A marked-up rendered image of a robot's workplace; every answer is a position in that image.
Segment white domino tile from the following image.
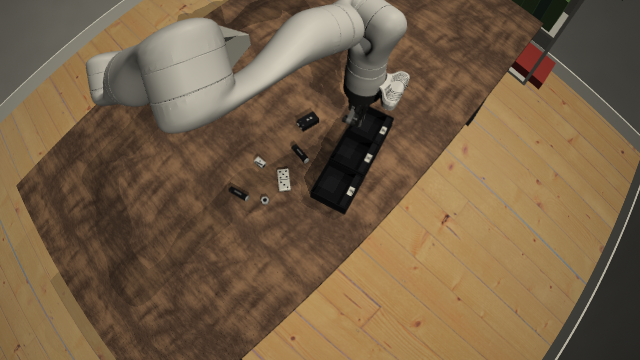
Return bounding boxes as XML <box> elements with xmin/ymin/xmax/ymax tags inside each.
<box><xmin>277</xmin><ymin>169</ymin><xmax>291</xmax><ymax>192</ymax></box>

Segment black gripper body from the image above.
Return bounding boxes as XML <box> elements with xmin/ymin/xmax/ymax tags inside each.
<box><xmin>343</xmin><ymin>82</ymin><xmax>380</xmax><ymax>113</ymax></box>

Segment black rack of three bins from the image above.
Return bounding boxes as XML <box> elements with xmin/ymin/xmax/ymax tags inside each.
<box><xmin>310</xmin><ymin>106</ymin><xmax>394</xmax><ymax>215</ymax></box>

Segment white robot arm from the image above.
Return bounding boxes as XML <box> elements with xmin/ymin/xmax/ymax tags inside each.
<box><xmin>86</xmin><ymin>0</ymin><xmax>410</xmax><ymax>134</ymax></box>

